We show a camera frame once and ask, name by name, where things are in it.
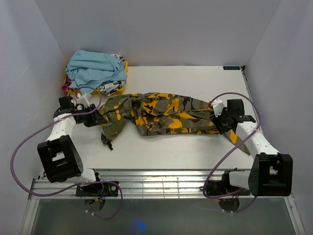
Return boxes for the yellow camouflage trousers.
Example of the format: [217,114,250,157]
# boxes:
[99,92,251,155]

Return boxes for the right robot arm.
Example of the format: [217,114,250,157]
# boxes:
[210,99,293,197]

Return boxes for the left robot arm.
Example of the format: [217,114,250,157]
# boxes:
[37,93,107,196]

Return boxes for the pink patterned garment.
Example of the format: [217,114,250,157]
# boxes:
[61,83,70,92]

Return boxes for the black white printed garment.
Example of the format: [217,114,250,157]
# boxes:
[97,54,128,96]

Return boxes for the yellow tray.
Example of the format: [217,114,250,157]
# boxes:
[64,61,129,96]

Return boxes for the light blue cloth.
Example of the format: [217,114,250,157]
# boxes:
[65,49,128,95]

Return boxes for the blue table label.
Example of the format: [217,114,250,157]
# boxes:
[223,66,241,71]

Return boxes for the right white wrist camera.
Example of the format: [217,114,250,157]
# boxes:
[209,99,225,117]

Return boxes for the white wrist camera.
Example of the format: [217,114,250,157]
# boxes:
[209,99,225,117]
[75,93,91,107]

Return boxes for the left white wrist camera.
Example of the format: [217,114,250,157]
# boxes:
[75,93,91,107]

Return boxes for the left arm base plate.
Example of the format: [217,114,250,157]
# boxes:
[75,183,119,197]

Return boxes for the aluminium table edge rail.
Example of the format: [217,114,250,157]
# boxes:
[29,170,209,200]

